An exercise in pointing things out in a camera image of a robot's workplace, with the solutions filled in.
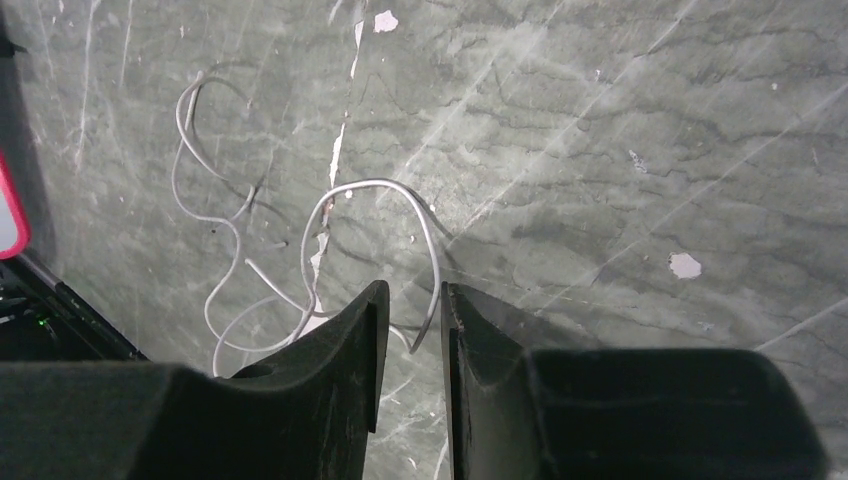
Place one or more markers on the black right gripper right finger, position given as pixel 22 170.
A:
pixel 525 401

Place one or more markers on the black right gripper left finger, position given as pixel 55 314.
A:
pixel 304 412

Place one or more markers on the pink framed whiteboard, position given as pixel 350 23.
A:
pixel 15 226

